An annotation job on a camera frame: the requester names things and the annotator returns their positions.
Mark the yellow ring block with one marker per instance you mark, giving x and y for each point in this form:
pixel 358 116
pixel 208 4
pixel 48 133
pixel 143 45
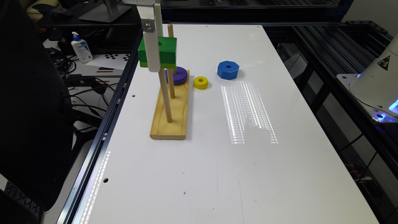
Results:
pixel 201 83

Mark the middle wooden peg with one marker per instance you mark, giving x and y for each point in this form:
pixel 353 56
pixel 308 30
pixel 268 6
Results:
pixel 171 83

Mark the green square block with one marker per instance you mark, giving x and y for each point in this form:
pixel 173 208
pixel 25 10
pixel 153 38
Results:
pixel 167 52

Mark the wooden peg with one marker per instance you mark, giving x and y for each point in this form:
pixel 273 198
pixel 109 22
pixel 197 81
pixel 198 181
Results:
pixel 165 95
pixel 171 83
pixel 171 34

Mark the monitor stand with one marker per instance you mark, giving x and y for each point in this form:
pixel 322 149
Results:
pixel 107 12

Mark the black computer mouse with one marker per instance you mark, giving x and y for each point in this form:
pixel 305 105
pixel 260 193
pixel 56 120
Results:
pixel 60 13

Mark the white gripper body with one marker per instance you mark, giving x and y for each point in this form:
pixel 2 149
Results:
pixel 141 2

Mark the blue octagon block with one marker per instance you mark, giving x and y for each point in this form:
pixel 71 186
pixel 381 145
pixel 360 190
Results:
pixel 228 70

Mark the checkerboard calibration sheet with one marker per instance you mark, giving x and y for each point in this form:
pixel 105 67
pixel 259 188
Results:
pixel 116 61

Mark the rear wooden peg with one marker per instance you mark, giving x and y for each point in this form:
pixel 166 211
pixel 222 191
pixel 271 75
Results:
pixel 171 34

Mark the wooden peg base board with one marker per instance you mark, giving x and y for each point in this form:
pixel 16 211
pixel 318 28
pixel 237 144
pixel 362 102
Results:
pixel 176 130

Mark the white lotion pump bottle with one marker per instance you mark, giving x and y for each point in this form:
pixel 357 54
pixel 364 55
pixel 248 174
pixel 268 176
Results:
pixel 81 48

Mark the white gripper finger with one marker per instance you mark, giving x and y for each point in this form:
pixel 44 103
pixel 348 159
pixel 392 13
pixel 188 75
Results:
pixel 158 19
pixel 147 15

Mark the front wooden peg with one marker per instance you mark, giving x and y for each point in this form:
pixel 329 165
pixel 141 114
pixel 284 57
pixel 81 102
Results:
pixel 165 95

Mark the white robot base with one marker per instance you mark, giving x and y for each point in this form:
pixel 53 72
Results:
pixel 375 89

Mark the purple ring block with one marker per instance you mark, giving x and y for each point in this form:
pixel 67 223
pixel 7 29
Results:
pixel 181 76

